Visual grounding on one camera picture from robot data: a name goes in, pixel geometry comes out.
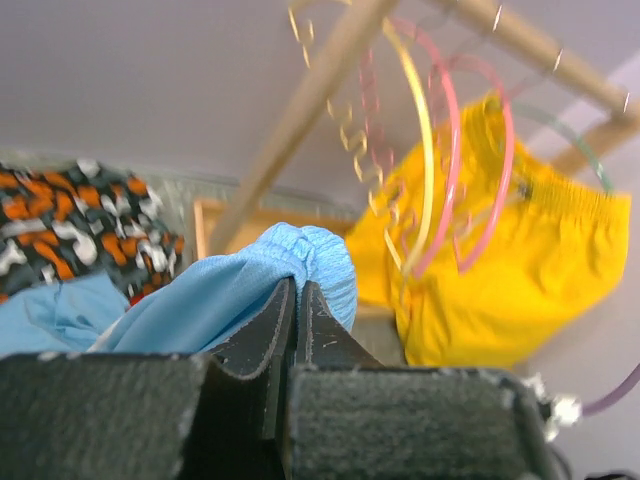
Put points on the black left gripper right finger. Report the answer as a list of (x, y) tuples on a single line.
[(322, 341)]

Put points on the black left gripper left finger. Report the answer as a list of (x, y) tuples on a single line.
[(267, 340)]

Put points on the light blue shorts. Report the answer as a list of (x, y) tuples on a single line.
[(198, 310)]

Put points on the yellow hanger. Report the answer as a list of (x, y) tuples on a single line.
[(392, 185)]

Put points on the yellow shorts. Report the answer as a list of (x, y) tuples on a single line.
[(559, 248)]

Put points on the orange black patterned shorts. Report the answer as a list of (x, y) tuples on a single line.
[(60, 225)]

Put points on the green hanger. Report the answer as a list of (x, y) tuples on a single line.
[(536, 114)]

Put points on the wooden clothes rack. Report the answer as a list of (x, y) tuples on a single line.
[(352, 34)]

